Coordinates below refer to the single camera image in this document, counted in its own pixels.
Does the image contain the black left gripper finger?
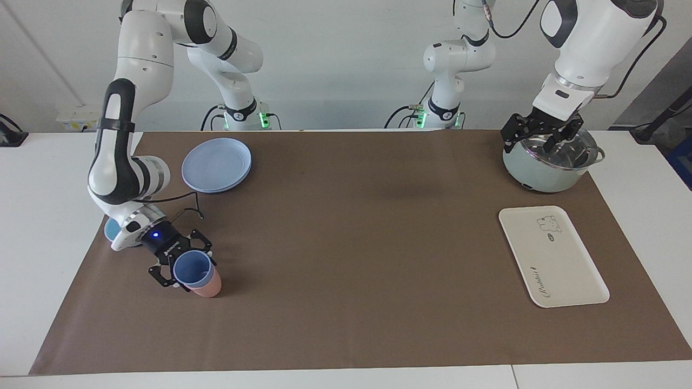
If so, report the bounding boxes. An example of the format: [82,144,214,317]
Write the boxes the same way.
[543,120,585,153]
[500,115,536,153]

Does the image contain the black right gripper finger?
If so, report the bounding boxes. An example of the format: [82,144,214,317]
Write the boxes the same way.
[149,260,182,290]
[181,230,217,265]

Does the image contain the blue ribbed cup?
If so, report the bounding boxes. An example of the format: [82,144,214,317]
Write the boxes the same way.
[173,251,212,288]

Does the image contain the pink cup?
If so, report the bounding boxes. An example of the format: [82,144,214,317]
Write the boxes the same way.
[187,265,222,298]

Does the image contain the cream tray with rabbit print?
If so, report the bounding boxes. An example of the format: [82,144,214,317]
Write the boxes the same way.
[498,205,610,308]

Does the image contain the mint green electric pot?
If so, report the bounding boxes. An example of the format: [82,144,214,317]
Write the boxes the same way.
[503,127,606,193]

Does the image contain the light blue bowl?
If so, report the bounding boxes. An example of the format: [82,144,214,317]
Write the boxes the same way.
[104,216,129,244]

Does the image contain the pale blue plate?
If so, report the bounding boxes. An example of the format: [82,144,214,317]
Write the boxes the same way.
[182,138,252,194]

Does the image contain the black stand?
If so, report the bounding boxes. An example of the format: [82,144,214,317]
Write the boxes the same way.
[630,100,692,144]

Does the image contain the blue box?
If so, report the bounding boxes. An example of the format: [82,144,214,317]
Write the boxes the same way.
[666,135,692,191]

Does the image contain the brown paper table mat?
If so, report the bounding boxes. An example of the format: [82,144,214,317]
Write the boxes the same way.
[28,130,692,376]

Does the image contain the black table clamp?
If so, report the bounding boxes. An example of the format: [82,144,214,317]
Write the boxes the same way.
[0,113,29,147]

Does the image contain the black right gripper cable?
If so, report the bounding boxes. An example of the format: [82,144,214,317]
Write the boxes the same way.
[134,192,204,221]

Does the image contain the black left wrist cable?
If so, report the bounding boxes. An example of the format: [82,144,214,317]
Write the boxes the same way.
[597,16,667,99]

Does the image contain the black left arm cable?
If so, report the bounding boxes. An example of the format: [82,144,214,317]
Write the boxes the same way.
[484,0,541,39]

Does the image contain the black left base cable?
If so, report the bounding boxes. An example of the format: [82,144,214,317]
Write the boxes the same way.
[385,105,418,129]

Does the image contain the black base cable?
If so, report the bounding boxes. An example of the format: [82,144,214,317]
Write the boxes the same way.
[201,104,225,131]
[385,105,418,129]

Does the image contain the black right base cable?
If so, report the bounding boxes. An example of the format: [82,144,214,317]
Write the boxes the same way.
[201,104,225,131]

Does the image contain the white wall socket strip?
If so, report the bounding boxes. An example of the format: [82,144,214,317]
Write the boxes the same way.
[56,105,103,132]

